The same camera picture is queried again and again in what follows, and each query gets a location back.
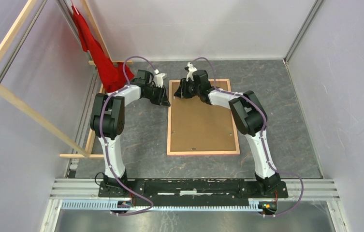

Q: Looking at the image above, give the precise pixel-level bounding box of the wooden rack frame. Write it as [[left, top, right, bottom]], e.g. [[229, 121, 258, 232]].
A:
[[0, 0, 134, 160]]

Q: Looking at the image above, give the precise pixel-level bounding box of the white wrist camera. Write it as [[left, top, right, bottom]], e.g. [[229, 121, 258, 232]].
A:
[[185, 62, 198, 81], [152, 69, 167, 88]]

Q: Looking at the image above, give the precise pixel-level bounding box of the pink wooden picture frame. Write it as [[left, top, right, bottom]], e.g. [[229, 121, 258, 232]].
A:
[[166, 78, 241, 157]]

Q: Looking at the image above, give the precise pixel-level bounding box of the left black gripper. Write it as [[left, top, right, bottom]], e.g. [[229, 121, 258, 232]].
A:
[[144, 84, 171, 107]]

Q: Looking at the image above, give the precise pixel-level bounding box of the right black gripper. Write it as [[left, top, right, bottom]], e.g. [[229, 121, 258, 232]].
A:
[[174, 78, 201, 99]]

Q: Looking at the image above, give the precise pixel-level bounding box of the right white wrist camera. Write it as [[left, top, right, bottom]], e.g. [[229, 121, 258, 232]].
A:
[[185, 62, 198, 81]]

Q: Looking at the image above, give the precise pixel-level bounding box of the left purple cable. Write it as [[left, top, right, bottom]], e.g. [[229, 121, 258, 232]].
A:
[[99, 56, 160, 217]]

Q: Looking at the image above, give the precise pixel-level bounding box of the white slotted cable duct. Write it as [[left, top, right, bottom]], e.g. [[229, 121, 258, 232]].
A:
[[60, 200, 262, 212]]

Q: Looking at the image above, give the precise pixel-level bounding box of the purple cable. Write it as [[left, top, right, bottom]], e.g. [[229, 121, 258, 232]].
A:
[[99, 56, 160, 217], [190, 57, 305, 218]]

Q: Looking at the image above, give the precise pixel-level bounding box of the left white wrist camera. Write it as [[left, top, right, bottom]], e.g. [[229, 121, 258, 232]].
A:
[[152, 69, 167, 88]]

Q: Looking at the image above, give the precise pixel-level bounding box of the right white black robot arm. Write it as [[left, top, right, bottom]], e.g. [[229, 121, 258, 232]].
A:
[[174, 70, 276, 197]]

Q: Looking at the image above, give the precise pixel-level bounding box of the brown cardboard backing board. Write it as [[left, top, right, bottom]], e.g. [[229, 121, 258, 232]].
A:
[[171, 81, 237, 152]]

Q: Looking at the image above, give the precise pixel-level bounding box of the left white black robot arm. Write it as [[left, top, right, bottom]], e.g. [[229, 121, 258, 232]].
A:
[[90, 70, 170, 197]]

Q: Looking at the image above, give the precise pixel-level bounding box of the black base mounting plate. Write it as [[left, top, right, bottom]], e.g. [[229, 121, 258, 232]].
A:
[[98, 178, 289, 207]]

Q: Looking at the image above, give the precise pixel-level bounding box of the red cloth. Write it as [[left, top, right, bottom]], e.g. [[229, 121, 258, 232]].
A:
[[72, 6, 134, 92]]

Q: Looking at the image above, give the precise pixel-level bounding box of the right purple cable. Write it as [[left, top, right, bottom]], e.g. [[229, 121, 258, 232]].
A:
[[190, 57, 305, 218]]

